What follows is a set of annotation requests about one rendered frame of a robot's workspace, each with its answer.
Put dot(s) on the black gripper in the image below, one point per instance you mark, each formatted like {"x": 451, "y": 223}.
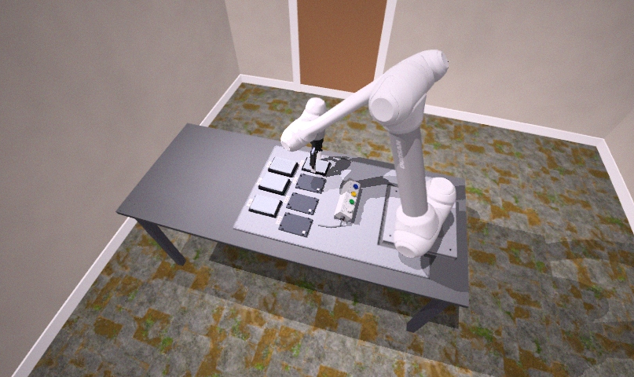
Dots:
{"x": 315, "y": 155}

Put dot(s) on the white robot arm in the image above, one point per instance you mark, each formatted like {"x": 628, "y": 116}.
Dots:
{"x": 398, "y": 95}

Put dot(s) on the white button panel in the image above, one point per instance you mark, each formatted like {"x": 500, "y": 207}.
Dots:
{"x": 347, "y": 201}

